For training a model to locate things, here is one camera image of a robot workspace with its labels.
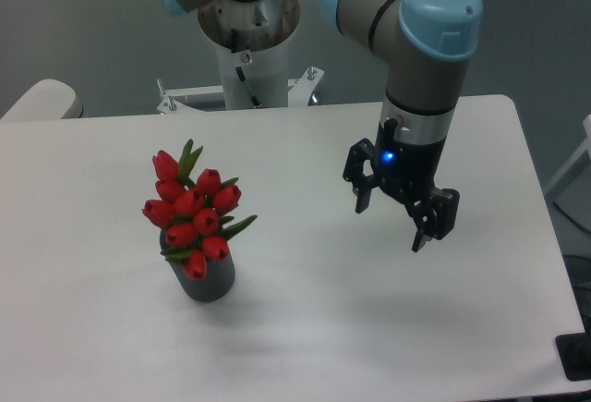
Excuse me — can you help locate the red tulip bouquet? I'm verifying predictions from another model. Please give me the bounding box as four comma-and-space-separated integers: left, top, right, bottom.
142, 140, 258, 282

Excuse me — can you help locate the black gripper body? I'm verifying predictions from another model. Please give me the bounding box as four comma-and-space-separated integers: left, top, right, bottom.
372, 126, 446, 202

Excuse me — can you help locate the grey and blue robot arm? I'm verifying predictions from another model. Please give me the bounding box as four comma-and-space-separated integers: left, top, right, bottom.
161, 0, 483, 250

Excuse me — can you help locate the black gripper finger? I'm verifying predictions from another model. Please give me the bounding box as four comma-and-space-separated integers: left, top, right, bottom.
343, 138, 380, 213
404, 188, 460, 252

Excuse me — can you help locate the white pedestal base frame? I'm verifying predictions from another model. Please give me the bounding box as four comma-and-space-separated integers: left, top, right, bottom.
157, 66, 325, 115

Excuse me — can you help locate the black cable on pedestal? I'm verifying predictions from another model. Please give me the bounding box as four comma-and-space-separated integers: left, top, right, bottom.
235, 66, 263, 109

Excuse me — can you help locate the black box at table edge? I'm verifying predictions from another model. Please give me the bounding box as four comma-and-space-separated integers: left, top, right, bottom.
555, 333, 590, 382

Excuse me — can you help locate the white chair armrest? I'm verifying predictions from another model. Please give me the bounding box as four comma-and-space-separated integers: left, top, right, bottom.
1, 79, 84, 123

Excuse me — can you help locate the white furniture leg at right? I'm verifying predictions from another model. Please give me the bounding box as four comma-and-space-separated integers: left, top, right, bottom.
542, 116, 590, 201

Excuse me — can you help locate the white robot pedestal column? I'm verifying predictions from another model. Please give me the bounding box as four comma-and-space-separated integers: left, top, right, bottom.
198, 0, 300, 105

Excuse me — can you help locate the dark grey ribbed vase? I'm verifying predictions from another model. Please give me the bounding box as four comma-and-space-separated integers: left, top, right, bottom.
159, 231, 235, 302

